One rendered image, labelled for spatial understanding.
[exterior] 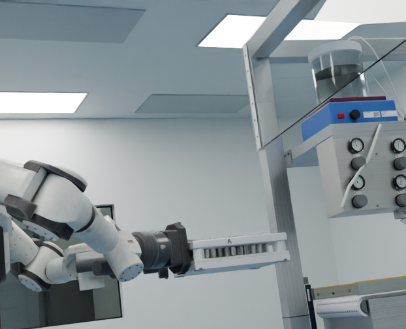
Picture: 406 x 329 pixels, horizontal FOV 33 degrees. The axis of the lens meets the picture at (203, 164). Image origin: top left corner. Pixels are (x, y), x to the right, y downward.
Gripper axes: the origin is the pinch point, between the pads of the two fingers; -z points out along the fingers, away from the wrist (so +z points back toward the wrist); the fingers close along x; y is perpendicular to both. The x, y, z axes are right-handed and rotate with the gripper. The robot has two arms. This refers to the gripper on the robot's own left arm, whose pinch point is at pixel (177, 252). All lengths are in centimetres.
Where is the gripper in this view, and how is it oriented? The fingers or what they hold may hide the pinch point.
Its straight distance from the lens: 183.4
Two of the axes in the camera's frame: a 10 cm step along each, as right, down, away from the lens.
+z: -9.8, 1.2, -1.5
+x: 1.4, 9.7, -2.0
